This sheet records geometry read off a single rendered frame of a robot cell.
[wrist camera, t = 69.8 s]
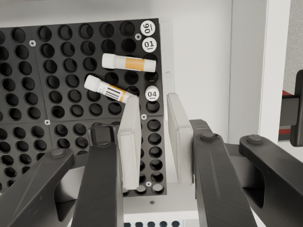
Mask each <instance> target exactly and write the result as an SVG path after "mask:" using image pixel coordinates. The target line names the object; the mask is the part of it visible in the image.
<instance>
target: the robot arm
mask: <svg viewBox="0 0 303 227"><path fill-rule="evenodd" d="M167 113H168V132H169V137H170V143H171V148H172V153H173V157H174V164H175V169H176V173H177V178H178V183H179V184H181V186H192V184H193V183H195V199H196V200H197V209H198V217H199V226H200V227H258V226H257V223H256V221H255V218H254V216H253V213H252V211H251V208H252V210H253V211H254V212H255V214H256V215H257V216H258V217H259V218H260V220H261V221H262V222H263V223H264V225H265V226H266V227H303V162H301V161H300V160H298V159H297V158H295V157H294V156H292V155H291V154H290V153H288V152H287V151H285V150H284V149H282V148H281V147H279V146H278V145H277V144H275V143H274V142H272V141H271V140H269V139H267V138H265V137H263V136H260V135H247V136H243V137H241V138H240V140H239V145H237V144H228V143H224V141H223V138H222V137H221V136H220V135H218V134H216V133H213V132H212V130H211V129H210V127H209V126H208V124H207V122H206V121H204V120H202V119H192V120H189V119H188V117H187V115H186V113H185V110H184V108H183V106H182V103H181V101H180V99H179V96H178V94H176V93H168V95H167ZM87 132H88V138H89V144H90V148H89V152H88V153H85V154H81V155H77V156H74V154H73V151H72V150H71V149H67V148H57V149H54V150H52V151H50V152H48V153H46V154H45V155H44V156H42V157H41V158H40V159H39V160H38V161H37V162H36V163H35V164H34V165H33V166H32V167H30V168H29V169H28V170H27V171H26V172H25V173H24V174H23V175H22V176H21V177H20V178H19V179H18V180H17V181H16V182H15V183H14V184H12V185H11V186H10V187H9V188H8V189H7V190H6V191H5V192H4V193H3V194H2V195H0V227H67V226H68V224H69V222H70V221H71V219H72V223H71V227H124V208H123V188H125V189H126V190H133V189H137V187H139V171H140V154H141V137H142V132H141V121H140V110H139V99H138V97H137V95H129V97H128V98H127V101H126V105H125V108H124V113H123V116H122V120H121V123H120V125H112V124H99V125H95V126H92V127H90V128H89V129H88V130H87ZM194 175H195V179H194ZM122 181H123V183H122ZM122 184H123V187H122ZM250 207H251V208H250Z"/></svg>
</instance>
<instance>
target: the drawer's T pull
mask: <svg viewBox="0 0 303 227"><path fill-rule="evenodd" d="M279 126H291V129H290V137H289V141H290V143H291V145H292V146H293V147H303V69H301V70H299V71H298V72H297V74H296V82H295V90H294V95H282V100H281V110H280V124H279Z"/></svg>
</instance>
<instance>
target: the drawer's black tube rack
mask: <svg viewBox="0 0 303 227"><path fill-rule="evenodd" d="M140 39H141V35H140V34H138V24H137V19H132V20H118V21H103V22H88V23H68V24H53V25H38V26H23V27H2V28H0V193H4V192H5V191H6V190H7V189H8V188H9V187H10V186H11V185H12V184H14V183H15V182H16V181H17V180H18V179H19V178H20V177H21V176H22V175H23V174H24V173H25V172H26V171H27V170H28V169H29V168H30V167H32V166H33V165H34V164H35V163H36V162H37V161H38V160H39V159H40V158H41V157H42V156H44V155H45V154H46V153H48V152H50V151H52V150H54V149H57V148H67V149H71V150H72V151H73V154H74V156H77V155H81V154H85V153H88V152H89V148H90V144H89V138H88V132H87V130H88V129H89V128H90V127H92V126H95V125H99V124H112V125H120V123H121V120H122V116H123V113H124V108H125V105H126V104H125V103H123V102H120V101H117V100H115V99H112V98H110V97H108V96H106V95H103V94H101V93H98V92H94V91H91V90H89V89H87V88H85V87H84V84H85V81H86V79H87V77H88V76H89V75H92V76H94V77H97V78H99V79H101V81H103V82H106V83H108V84H111V85H113V86H115V87H117V88H119V89H122V90H124V91H127V92H129V93H131V94H133V95H137V97H138V99H139V110H140V121H141V132H142V137H141V154H140V171H139V185H143V186H145V188H146V189H145V191H142V192H139V191H137V190H136V189H133V190H128V191H127V192H125V193H123V197H137V196H150V195H149V186H151V182H149V181H148V169H147V151H146V138H145V125H144V120H145V119H146V118H147V117H163V115H157V116H146V115H145V114H144V112H143V99H142V81H141V71H135V70H127V69H119V68H104V67H103V66H102V56H103V54H104V53H106V54H115V55H118V56H126V57H134V58H140V55H139V42H138V40H140Z"/></svg>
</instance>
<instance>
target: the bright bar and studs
mask: <svg viewBox="0 0 303 227"><path fill-rule="evenodd" d="M159 30H160V49H161V76H162V95H163V115H164V121H168V113H167V95H168V93H175V81H174V40H173V23H172V22H163V23H159Z"/></svg>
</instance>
